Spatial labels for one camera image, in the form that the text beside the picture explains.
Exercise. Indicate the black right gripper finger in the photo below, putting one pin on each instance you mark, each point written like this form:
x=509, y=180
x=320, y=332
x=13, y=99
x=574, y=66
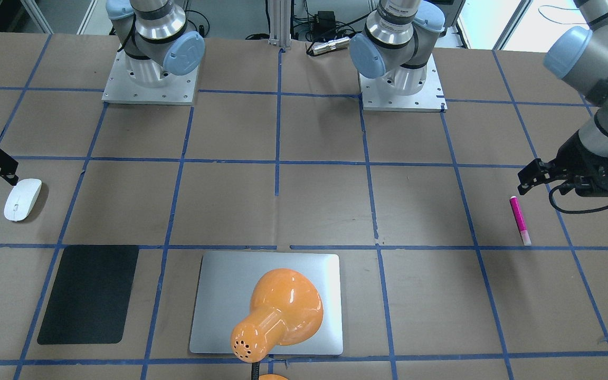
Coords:
x=3, y=158
x=9, y=175

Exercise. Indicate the black mousepad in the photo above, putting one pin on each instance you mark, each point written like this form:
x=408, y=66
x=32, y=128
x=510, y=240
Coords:
x=90, y=295

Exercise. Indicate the pink marker pen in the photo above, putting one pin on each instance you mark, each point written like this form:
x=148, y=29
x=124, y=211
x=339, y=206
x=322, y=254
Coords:
x=520, y=221

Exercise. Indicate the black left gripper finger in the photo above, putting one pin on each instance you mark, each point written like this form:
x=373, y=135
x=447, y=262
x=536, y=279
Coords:
x=527, y=184
x=535, y=173

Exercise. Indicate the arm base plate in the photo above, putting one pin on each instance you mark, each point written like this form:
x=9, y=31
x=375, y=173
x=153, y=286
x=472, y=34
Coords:
x=405, y=89
x=145, y=82

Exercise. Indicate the white computer mouse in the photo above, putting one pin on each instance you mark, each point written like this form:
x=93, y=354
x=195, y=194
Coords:
x=21, y=199

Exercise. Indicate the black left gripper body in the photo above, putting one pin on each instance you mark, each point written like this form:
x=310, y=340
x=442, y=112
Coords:
x=588, y=153

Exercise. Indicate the orange desk lamp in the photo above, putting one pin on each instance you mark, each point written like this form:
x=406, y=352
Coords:
x=285, y=309

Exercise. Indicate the silver laptop notebook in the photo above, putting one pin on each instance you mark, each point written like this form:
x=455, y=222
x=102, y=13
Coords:
x=225, y=287

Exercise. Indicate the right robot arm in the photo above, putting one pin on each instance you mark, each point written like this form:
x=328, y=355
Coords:
x=158, y=51

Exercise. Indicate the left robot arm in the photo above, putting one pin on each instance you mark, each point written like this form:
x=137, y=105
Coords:
x=399, y=37

